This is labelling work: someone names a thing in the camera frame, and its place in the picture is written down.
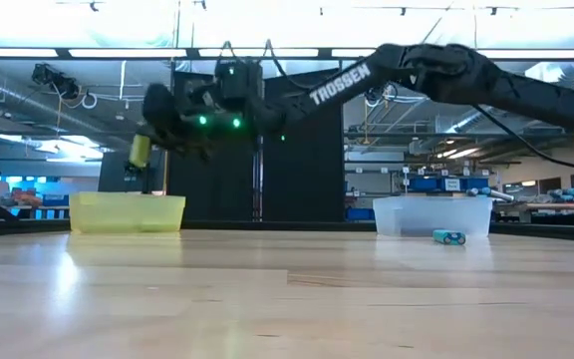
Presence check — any yellow cloth bag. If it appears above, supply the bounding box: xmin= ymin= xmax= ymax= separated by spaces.
xmin=69 ymin=191 xmax=187 ymax=234

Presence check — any teal rectangular block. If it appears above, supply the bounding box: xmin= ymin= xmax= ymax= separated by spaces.
xmin=431 ymin=228 xmax=467 ymax=246

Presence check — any black hanging cable bundle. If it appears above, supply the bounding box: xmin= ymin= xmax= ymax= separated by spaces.
xmin=364 ymin=82 xmax=399 ymax=104
xmin=31 ymin=62 xmax=82 ymax=101

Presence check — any wooden workbench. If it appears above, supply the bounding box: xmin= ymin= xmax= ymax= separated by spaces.
xmin=493 ymin=200 xmax=574 ymax=226

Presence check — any blue storage bin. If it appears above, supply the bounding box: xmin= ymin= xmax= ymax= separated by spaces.
xmin=460 ymin=177 xmax=491 ymax=193
xmin=409 ymin=177 xmax=443 ymax=193

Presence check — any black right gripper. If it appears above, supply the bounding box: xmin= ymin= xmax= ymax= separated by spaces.
xmin=141 ymin=82 xmax=284 ymax=162

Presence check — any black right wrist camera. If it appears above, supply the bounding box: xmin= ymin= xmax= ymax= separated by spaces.
xmin=214 ymin=58 xmax=264 ymax=106

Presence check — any clear plastic bin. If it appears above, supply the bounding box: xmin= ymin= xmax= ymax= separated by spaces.
xmin=372 ymin=195 xmax=494 ymax=237

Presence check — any black folding screen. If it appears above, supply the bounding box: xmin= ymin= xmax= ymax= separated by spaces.
xmin=167 ymin=69 xmax=347 ymax=224

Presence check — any black aluminium table frame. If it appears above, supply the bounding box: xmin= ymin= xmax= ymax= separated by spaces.
xmin=0 ymin=217 xmax=574 ymax=244

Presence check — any green rectangular block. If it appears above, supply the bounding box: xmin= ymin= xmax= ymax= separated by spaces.
xmin=128 ymin=133 xmax=152 ymax=170

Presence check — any blue crate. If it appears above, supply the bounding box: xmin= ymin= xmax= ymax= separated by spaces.
xmin=345 ymin=206 xmax=376 ymax=222

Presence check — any white ceiling unit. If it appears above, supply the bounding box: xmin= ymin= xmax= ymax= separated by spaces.
xmin=524 ymin=62 xmax=574 ymax=84

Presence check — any silver air duct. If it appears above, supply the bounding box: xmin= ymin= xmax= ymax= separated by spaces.
xmin=445 ymin=102 xmax=517 ymax=135

